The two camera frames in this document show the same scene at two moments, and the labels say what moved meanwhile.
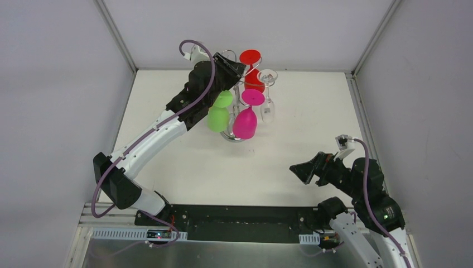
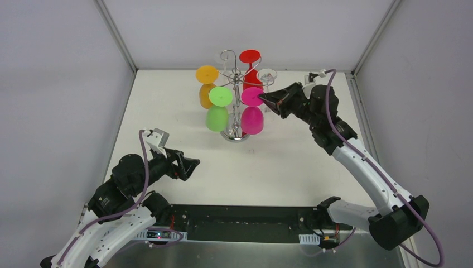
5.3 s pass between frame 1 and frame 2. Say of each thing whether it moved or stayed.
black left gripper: moved
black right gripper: moved
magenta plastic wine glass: moved
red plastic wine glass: stayed
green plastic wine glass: stayed
